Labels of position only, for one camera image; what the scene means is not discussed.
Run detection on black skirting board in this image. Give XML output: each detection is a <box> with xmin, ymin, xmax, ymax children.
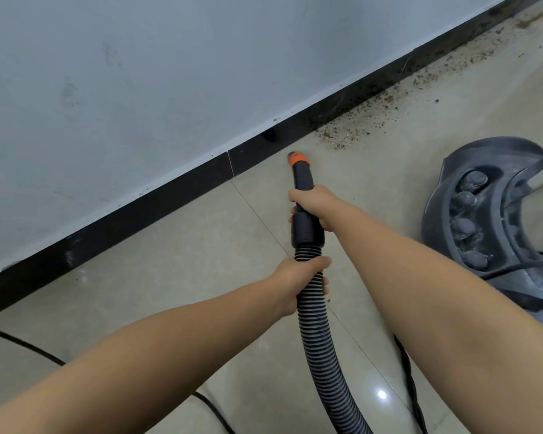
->
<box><xmin>0</xmin><ymin>0</ymin><xmax>543</xmax><ymax>321</ymax></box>

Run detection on grey vacuum cleaner orange knobs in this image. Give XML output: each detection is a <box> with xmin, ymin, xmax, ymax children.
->
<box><xmin>421</xmin><ymin>136</ymin><xmax>543</xmax><ymax>335</ymax></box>

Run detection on brown dirt debris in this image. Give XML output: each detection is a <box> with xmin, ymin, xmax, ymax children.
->
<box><xmin>314</xmin><ymin>0</ymin><xmax>543</xmax><ymax>152</ymax></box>

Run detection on black power cord with plug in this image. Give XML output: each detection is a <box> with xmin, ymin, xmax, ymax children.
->
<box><xmin>0</xmin><ymin>250</ymin><xmax>543</xmax><ymax>434</ymax></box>

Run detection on person's left forearm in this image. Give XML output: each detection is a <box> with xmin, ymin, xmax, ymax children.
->
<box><xmin>0</xmin><ymin>275</ymin><xmax>290</xmax><ymax>434</ymax></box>

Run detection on person's left hand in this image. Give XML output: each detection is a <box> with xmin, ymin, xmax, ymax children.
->
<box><xmin>269</xmin><ymin>255</ymin><xmax>334</xmax><ymax>318</ymax></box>

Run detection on black ribbed vacuum hose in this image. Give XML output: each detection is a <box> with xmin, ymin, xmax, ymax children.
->
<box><xmin>284</xmin><ymin>151</ymin><xmax>374</xmax><ymax>434</ymax></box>

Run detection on person's right hand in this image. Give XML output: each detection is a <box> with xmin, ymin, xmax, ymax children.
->
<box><xmin>287</xmin><ymin>184</ymin><xmax>352</xmax><ymax>234</ymax></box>

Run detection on person's right forearm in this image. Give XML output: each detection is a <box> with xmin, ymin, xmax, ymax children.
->
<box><xmin>332</xmin><ymin>207</ymin><xmax>543</xmax><ymax>434</ymax></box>

